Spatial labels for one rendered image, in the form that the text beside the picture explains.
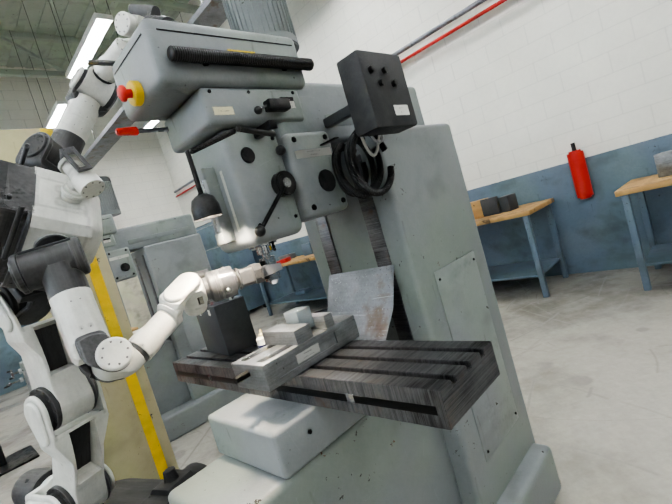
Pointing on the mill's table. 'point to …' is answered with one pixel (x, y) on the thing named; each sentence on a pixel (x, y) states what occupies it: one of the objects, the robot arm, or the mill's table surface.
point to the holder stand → (227, 326)
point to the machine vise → (313, 352)
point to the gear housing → (225, 114)
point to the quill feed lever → (283, 184)
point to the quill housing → (250, 188)
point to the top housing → (147, 66)
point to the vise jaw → (287, 334)
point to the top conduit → (237, 58)
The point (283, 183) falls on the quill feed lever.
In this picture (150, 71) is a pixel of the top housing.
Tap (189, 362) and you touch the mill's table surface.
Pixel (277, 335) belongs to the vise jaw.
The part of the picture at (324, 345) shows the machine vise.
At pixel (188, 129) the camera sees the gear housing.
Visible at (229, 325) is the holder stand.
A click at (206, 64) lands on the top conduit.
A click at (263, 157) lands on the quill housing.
